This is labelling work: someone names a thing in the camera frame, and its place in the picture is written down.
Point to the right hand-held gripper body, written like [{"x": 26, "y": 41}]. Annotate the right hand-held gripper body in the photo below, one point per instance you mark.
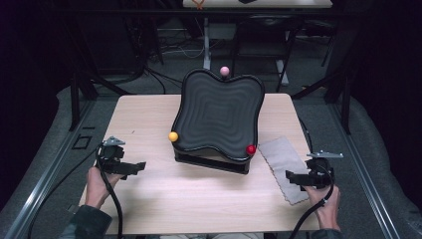
[{"x": 320, "y": 174}]

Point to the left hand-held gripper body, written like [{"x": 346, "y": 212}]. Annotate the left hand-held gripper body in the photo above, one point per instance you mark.
[{"x": 111, "y": 159}]

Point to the light grey cleaning cloth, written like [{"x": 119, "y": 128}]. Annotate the light grey cleaning cloth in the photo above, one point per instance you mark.
[{"x": 282, "y": 159}]

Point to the yellow ball knob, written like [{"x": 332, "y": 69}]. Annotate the yellow ball knob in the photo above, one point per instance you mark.
[{"x": 173, "y": 136}]

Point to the red ball knob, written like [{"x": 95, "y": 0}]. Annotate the red ball knob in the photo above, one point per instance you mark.
[{"x": 251, "y": 149}]

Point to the black wavy tray stand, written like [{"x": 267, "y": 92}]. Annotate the black wavy tray stand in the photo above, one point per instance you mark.
[{"x": 219, "y": 113}]

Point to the person's left hand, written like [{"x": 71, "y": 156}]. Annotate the person's left hand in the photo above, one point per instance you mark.
[{"x": 96, "y": 189}]

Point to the person's right hand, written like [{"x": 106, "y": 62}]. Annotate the person's right hand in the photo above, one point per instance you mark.
[{"x": 326, "y": 207}]

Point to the grey tape piece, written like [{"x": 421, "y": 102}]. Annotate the grey tape piece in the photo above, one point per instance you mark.
[{"x": 73, "y": 208}]

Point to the black metal stand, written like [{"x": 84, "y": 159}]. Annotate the black metal stand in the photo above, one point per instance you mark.
[
  {"x": 346, "y": 109},
  {"x": 74, "y": 99}
]

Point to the dark equipment stand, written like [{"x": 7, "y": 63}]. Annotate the dark equipment stand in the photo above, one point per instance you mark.
[{"x": 139, "y": 40}]

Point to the pink ball knob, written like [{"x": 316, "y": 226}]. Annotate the pink ball knob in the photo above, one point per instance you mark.
[{"x": 224, "y": 70}]

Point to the black chair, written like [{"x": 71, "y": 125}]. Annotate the black chair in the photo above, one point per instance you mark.
[{"x": 265, "y": 21}]

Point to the orange object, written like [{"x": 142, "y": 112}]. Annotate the orange object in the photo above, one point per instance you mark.
[{"x": 198, "y": 4}]

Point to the pale table with metal legs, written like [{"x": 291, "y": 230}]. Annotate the pale table with metal legs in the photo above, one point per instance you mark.
[{"x": 265, "y": 3}]

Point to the small black object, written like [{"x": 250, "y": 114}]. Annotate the small black object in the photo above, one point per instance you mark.
[{"x": 248, "y": 1}]

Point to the aluminium floor rail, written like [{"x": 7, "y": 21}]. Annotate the aluminium floor rail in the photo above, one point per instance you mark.
[
  {"x": 48, "y": 172},
  {"x": 364, "y": 172}
]

